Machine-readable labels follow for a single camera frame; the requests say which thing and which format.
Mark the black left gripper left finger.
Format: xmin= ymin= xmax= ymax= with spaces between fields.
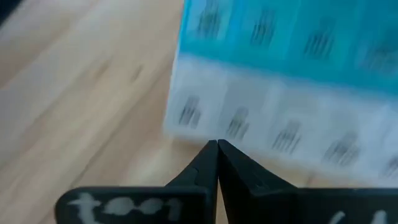
xmin=54 ymin=139 xmax=218 ymax=224

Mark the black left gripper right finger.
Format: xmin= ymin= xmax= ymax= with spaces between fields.
xmin=218 ymin=139 xmax=398 ymax=224

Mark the blue white weekly pill organizer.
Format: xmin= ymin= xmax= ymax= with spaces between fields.
xmin=163 ymin=0 xmax=398 ymax=189

